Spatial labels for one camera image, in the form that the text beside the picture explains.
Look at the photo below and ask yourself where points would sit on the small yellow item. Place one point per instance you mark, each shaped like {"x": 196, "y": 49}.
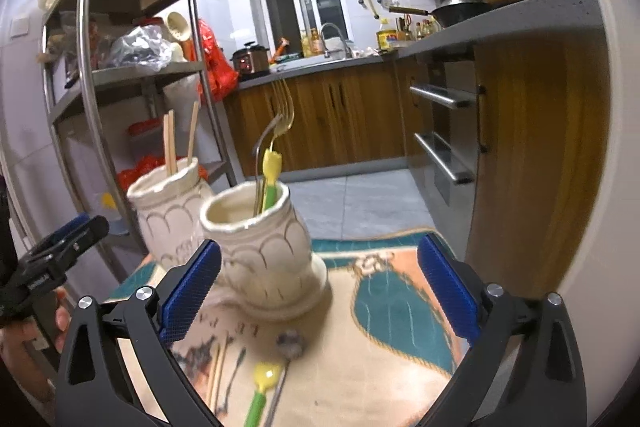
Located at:
{"x": 109, "y": 201}

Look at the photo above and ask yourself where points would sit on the yellow plastic utensil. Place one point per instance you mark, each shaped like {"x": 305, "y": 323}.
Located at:
{"x": 272, "y": 167}

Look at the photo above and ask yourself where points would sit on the cream plastic colander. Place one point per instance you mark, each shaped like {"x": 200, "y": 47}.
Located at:
{"x": 177, "y": 27}

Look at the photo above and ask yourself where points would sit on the gold fork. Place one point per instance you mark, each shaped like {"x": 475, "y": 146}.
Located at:
{"x": 285, "y": 119}

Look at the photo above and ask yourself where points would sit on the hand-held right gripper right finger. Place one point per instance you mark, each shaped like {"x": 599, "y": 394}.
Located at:
{"x": 447, "y": 289}

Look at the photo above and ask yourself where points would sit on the person's left hand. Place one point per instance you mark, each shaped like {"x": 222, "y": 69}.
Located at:
{"x": 20, "y": 352}

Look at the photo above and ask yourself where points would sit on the wooden base cabinets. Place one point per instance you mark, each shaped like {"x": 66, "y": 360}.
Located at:
{"x": 540, "y": 132}

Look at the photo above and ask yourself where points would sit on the steel faucet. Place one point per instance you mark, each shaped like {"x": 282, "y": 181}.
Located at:
{"x": 332, "y": 37}

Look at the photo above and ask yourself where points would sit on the grey kitchen countertop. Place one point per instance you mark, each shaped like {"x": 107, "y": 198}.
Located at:
{"x": 500, "y": 19}

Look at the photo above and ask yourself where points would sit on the black wok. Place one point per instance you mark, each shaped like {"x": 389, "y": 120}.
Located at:
{"x": 460, "y": 13}

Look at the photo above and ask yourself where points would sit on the crumpled red plastic bag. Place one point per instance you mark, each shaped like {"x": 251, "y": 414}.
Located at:
{"x": 140, "y": 172}

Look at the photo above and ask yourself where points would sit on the red lidded container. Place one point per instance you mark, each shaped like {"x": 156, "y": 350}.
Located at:
{"x": 145, "y": 132}

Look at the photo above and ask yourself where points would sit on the metal shelf rack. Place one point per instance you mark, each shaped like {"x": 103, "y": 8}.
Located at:
{"x": 87, "y": 72}

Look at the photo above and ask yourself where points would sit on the yellow oil bottle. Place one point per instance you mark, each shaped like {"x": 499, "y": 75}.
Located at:
{"x": 386, "y": 38}

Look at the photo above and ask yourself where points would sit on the silver flower shaped spoon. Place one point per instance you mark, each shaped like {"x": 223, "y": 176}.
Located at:
{"x": 290, "y": 343}

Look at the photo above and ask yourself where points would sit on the amber bottles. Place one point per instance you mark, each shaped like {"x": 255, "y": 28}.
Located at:
{"x": 311, "y": 43}

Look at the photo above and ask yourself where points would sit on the hanging red plastic bag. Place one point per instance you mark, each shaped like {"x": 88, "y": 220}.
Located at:
{"x": 217, "y": 62}

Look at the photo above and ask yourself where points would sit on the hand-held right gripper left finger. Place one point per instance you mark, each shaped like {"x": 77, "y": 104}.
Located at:
{"x": 192, "y": 292}

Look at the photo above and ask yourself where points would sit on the printed teal and beige mat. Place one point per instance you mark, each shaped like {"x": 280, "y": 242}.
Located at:
{"x": 390, "y": 317}

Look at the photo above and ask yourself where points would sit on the clear plastic bag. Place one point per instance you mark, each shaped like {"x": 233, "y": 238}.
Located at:
{"x": 140, "y": 49}

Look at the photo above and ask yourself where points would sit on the white wall switch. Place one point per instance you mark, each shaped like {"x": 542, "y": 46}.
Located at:
{"x": 20, "y": 27}

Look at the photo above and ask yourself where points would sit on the silver fork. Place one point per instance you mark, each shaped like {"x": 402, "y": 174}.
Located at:
{"x": 256, "y": 157}

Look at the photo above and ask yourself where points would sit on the cream floral ceramic utensil holder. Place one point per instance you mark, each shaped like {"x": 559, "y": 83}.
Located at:
{"x": 260, "y": 257}

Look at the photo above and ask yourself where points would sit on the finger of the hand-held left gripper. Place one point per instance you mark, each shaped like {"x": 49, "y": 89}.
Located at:
{"x": 82, "y": 234}
{"x": 70, "y": 226}

